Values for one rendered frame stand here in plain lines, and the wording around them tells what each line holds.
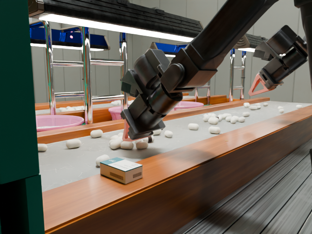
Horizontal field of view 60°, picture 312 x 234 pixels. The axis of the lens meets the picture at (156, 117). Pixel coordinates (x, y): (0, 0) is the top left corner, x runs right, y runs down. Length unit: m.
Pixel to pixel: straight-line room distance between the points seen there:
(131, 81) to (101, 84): 2.67
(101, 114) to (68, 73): 1.84
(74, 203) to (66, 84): 2.70
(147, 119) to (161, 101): 0.06
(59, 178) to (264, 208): 0.38
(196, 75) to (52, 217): 0.32
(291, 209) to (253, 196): 0.08
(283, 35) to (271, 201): 0.51
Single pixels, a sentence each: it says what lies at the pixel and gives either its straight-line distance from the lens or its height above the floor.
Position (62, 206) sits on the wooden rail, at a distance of 0.35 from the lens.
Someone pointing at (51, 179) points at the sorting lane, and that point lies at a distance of 0.51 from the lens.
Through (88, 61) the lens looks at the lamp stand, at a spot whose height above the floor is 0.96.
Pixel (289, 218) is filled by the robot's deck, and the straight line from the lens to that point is 0.56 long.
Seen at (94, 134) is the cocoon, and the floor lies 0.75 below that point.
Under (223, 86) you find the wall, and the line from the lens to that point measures 3.03.
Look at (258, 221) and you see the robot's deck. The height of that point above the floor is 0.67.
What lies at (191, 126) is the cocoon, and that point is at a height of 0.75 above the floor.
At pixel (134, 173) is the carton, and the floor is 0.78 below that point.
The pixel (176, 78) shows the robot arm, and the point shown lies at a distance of 0.50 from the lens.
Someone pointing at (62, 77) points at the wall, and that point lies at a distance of 3.01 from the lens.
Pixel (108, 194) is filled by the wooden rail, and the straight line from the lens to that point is 0.37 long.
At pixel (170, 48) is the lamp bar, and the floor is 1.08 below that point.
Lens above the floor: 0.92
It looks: 9 degrees down
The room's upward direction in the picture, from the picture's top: straight up
